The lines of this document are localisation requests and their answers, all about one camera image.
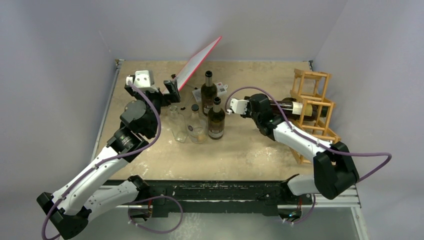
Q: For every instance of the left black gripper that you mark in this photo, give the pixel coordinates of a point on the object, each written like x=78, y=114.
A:
x=162, y=96

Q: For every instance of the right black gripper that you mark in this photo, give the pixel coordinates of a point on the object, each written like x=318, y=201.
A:
x=266, y=108

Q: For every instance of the green wine bottle bottom row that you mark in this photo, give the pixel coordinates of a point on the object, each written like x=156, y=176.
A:
x=216, y=120

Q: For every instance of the red wine bottle gold cap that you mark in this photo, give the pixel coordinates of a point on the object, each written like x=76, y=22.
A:
x=293, y=110

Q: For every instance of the clear white-label wine bottle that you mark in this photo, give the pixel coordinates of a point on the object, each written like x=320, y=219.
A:
x=196, y=126

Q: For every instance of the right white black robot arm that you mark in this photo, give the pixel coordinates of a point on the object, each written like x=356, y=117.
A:
x=333, y=168

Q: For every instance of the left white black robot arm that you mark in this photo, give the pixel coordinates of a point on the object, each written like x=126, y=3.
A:
x=71, y=208

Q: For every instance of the empty clear glass bottle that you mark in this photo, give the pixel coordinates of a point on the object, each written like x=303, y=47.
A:
x=177, y=124

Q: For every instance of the wooden wine rack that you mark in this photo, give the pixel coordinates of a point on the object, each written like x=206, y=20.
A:
x=309, y=89

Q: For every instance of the pink framed whiteboard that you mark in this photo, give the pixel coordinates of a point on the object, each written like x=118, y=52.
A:
x=193, y=64

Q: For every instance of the black wire whiteboard stand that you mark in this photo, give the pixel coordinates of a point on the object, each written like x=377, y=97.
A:
x=186, y=96

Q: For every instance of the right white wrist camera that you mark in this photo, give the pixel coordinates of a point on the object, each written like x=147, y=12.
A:
x=237, y=106

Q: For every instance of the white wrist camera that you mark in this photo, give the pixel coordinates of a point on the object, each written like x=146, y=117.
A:
x=237, y=106
x=143, y=80

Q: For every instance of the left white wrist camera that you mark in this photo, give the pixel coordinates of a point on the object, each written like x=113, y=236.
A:
x=143, y=80

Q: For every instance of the aluminium table edge rail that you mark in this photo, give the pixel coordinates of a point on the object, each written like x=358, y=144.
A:
x=119, y=63

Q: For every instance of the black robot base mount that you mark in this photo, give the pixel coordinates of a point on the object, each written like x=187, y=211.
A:
x=266, y=197

